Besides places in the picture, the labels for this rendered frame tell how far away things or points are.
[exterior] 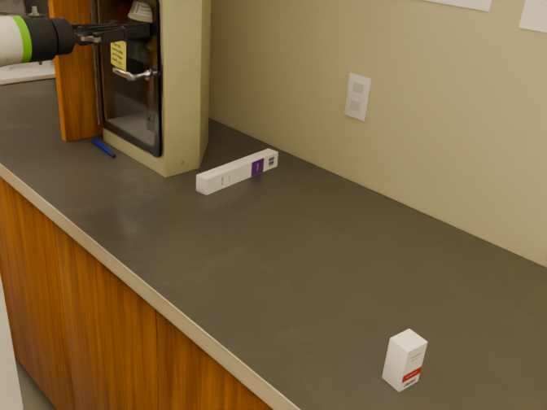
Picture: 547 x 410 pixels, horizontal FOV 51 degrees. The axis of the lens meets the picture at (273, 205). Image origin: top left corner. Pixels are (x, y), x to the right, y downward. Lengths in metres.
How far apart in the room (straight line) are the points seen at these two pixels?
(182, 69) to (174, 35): 0.09
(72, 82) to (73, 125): 0.13
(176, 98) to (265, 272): 0.54
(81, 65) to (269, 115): 0.56
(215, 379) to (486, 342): 0.48
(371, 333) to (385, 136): 0.65
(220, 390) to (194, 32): 0.84
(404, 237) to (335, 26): 0.60
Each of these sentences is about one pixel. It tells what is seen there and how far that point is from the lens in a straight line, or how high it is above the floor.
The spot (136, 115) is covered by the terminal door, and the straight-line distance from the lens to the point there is 1.55.
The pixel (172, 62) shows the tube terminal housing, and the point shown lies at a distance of 1.44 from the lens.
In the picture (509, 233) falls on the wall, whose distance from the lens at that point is 1.41.
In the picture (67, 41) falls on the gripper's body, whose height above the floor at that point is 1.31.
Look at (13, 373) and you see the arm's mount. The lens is 0.86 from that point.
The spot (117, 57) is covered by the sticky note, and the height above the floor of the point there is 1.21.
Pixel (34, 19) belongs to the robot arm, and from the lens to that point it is 1.29.
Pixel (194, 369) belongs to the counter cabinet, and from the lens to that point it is 1.14.
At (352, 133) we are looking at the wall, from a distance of 1.59.
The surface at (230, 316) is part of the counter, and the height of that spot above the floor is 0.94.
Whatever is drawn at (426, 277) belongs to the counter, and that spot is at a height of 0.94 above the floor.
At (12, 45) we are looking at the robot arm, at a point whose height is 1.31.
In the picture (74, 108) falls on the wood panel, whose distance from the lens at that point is 1.76.
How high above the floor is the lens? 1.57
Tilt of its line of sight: 27 degrees down
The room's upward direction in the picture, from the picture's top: 5 degrees clockwise
